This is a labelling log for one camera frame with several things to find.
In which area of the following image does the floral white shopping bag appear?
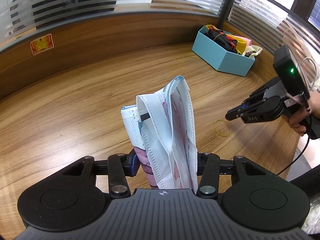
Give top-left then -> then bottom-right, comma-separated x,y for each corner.
121,76 -> 198,190

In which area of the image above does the black partition post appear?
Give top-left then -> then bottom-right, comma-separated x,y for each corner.
217,0 -> 242,30

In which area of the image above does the person's right hand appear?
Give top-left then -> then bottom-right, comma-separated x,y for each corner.
287,97 -> 320,137

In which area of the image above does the pile of folded colourful bags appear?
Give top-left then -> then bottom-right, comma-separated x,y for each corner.
205,24 -> 263,58

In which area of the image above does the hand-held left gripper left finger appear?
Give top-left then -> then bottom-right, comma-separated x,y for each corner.
61,152 -> 140,197

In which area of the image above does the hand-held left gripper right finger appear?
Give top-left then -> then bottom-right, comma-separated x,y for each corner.
196,152 -> 273,198

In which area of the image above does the yellow rubber band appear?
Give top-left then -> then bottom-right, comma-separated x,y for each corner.
215,119 -> 230,137

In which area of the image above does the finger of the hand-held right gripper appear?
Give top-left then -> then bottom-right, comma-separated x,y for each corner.
242,77 -> 278,106
225,99 -> 267,124

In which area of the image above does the person's white quilted jacket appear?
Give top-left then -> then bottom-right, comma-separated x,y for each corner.
300,196 -> 320,235

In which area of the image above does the teal hexagonal box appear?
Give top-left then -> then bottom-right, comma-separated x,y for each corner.
192,24 -> 256,77

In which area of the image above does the black braided cable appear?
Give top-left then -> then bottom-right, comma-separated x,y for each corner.
275,134 -> 312,175

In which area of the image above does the red and yellow sticker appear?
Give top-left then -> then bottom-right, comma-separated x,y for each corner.
30,33 -> 54,55

